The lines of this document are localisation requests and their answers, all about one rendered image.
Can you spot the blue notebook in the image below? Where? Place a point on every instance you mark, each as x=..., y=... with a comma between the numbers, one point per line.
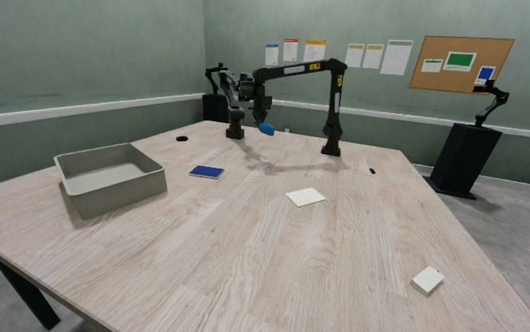
x=207, y=172

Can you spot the blue plastic scoop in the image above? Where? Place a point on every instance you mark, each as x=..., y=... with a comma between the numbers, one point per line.
x=266, y=129

